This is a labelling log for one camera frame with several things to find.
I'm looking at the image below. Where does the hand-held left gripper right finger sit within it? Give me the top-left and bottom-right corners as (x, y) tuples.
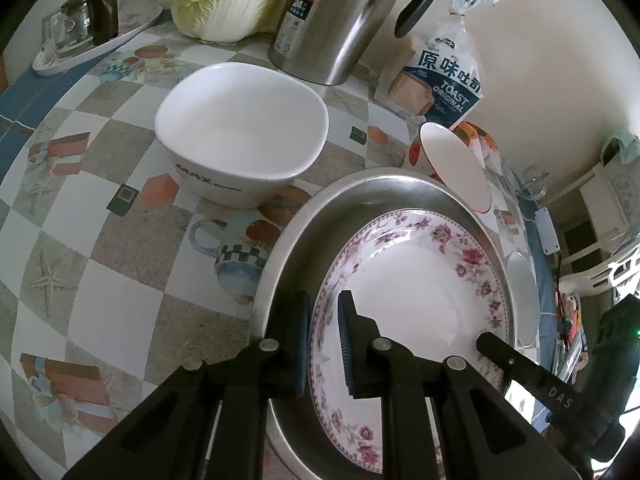
(337, 290), (576, 480)

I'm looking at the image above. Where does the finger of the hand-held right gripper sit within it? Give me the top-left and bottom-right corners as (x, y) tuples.
(476, 331), (546, 391)

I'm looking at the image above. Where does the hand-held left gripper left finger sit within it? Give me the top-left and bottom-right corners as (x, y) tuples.
(62, 291), (312, 480)

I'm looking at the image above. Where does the large white bowl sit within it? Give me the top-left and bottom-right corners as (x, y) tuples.
(506, 251), (537, 348)

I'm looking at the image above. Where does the round floral plate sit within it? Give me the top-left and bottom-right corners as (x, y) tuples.
(307, 208), (511, 480)

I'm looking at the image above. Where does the stainless steel basin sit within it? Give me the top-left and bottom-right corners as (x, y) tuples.
(250, 167), (517, 480)

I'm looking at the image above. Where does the strawberry print bowl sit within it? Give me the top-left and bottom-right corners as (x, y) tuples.
(410, 121), (493, 213)

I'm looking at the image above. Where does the white chair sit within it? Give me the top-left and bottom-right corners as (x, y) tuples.
(557, 237), (640, 306)

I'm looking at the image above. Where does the white power strip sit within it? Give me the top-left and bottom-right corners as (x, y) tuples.
(534, 208), (561, 256)

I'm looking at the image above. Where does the glass mug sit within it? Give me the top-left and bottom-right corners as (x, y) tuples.
(505, 165), (548, 202)

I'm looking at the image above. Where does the checked tablecloth with blue border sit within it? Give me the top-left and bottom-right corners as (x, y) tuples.
(0, 15), (566, 480)

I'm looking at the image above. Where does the orange snack packet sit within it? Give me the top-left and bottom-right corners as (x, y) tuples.
(452, 122), (488, 161)
(477, 135), (503, 173)

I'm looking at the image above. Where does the small white square bowl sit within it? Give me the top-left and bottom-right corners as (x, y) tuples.
(154, 62), (329, 210)

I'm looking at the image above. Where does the green cloth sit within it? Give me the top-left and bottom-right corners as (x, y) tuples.
(600, 129), (640, 167)

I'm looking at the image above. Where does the bagged toast bread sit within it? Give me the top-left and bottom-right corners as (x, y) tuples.
(377, 0), (501, 133)

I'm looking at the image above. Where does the stainless steel thermos jug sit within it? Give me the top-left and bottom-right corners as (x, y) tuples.
(267, 0), (446, 86)

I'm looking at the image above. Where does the white tray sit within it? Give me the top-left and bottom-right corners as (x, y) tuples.
(32, 5), (163, 77)

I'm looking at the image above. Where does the small glass jar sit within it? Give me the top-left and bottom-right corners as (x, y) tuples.
(62, 0), (120, 46)

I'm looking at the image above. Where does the black cable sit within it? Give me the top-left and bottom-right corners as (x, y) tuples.
(552, 252), (571, 346)

